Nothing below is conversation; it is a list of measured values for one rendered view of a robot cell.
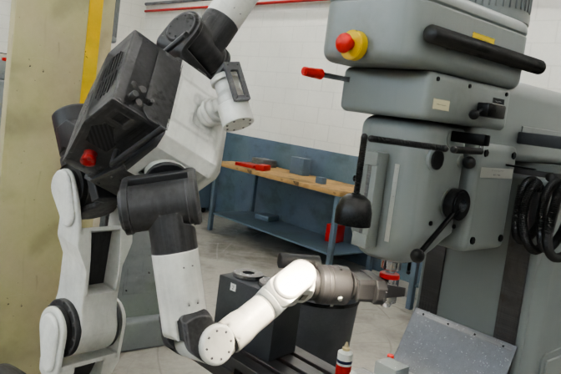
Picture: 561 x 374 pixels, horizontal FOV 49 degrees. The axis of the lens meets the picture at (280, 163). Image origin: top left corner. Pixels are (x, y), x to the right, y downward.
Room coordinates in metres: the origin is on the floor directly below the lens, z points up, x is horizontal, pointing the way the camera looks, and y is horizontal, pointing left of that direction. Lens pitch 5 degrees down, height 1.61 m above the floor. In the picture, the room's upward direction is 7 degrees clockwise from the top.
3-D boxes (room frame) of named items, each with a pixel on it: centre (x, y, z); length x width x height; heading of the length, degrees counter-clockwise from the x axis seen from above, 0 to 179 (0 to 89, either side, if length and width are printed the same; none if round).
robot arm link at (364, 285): (1.38, -0.20, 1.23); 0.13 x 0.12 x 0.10; 17
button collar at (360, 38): (1.25, -0.12, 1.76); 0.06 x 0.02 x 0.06; 42
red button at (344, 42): (1.24, -0.10, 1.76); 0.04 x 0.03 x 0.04; 42
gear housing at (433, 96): (1.43, -0.32, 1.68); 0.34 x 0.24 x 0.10; 132
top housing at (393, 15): (1.42, -0.30, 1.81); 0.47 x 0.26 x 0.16; 132
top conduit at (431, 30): (1.32, -0.41, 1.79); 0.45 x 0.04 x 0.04; 132
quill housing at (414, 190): (1.41, -0.29, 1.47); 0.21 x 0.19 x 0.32; 42
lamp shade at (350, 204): (1.20, -0.16, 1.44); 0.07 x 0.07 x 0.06
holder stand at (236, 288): (1.73, 0.01, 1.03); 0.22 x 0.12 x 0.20; 52
